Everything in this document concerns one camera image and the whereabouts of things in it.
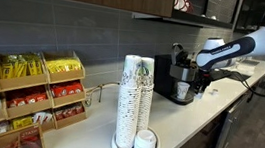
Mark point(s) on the white sugar packets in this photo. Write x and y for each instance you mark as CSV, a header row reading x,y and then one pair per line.
x,y
42,117

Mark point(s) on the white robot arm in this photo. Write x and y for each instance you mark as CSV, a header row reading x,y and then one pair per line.
x,y
260,41

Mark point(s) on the small yellow packet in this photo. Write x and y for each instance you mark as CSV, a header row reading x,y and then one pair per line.
x,y
22,123

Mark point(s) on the white cup lid stack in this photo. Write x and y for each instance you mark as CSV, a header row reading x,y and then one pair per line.
x,y
145,144

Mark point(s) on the yellow sweetener packets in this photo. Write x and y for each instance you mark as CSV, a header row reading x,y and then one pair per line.
x,y
63,65

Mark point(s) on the silver coffee machine lid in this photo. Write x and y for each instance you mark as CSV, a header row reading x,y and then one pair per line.
x,y
176,54

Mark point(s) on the yellow green tea packets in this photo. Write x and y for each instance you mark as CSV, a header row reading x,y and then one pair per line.
x,y
19,66

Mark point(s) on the dark counter sink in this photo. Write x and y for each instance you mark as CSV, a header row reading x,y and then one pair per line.
x,y
229,75

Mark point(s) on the dark open mug shelf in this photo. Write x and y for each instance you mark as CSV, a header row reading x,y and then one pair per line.
x,y
207,8

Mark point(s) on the brown red packets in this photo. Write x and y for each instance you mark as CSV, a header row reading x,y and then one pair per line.
x,y
31,141

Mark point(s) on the wooden condiment rack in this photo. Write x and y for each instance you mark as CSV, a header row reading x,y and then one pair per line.
x,y
20,83

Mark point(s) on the shorter patterned paper cup stack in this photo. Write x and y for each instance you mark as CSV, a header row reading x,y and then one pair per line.
x,y
145,102

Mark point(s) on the white red mug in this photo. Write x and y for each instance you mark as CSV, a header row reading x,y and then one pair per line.
x,y
177,1
185,3

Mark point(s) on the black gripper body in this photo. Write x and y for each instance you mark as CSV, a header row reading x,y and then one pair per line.
x,y
205,78

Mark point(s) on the donut print coffee pod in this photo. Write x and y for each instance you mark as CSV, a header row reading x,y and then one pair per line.
x,y
215,92
199,95

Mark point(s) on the dark red tea packets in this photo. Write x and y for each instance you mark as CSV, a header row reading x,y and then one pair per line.
x,y
69,111

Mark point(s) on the tall patterned paper cup stack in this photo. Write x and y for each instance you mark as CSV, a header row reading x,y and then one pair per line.
x,y
127,110

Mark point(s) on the black Keurig coffee machine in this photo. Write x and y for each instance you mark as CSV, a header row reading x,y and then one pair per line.
x,y
162,77

